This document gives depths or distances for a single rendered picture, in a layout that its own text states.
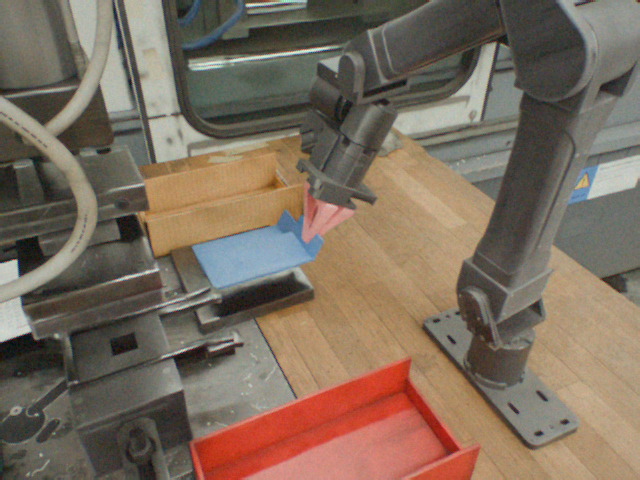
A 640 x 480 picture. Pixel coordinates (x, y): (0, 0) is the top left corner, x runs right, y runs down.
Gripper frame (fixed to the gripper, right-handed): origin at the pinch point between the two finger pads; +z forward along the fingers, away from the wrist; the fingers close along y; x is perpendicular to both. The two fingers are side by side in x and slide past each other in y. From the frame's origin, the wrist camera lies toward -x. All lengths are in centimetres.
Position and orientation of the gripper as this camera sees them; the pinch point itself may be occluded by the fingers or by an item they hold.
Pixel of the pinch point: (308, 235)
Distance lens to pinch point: 76.1
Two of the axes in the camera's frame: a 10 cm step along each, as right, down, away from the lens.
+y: -8.0, -1.8, -5.8
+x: 4.2, 5.4, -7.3
